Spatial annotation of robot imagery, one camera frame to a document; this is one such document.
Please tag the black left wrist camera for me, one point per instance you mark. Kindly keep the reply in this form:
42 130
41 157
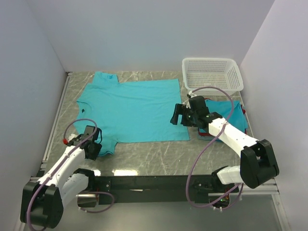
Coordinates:
95 132

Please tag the black base beam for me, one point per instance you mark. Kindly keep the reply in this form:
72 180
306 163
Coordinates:
199 189

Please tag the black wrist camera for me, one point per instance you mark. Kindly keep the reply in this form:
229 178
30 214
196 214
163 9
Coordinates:
95 132
197 102

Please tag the folded teal mesh t-shirt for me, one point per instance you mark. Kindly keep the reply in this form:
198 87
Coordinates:
228 113

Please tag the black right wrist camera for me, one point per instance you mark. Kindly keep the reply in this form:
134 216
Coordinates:
197 102

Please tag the white plastic perforated basket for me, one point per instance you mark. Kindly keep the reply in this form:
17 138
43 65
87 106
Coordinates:
222 73

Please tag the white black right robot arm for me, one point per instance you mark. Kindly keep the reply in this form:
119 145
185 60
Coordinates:
257 158

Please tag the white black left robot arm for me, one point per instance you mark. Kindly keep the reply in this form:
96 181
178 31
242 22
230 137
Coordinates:
44 200

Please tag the light blue cotton t-shirt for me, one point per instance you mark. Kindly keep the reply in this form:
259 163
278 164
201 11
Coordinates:
129 112

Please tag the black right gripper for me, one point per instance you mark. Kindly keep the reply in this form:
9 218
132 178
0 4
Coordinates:
180 109

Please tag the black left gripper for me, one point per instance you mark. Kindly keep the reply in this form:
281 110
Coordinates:
94 156

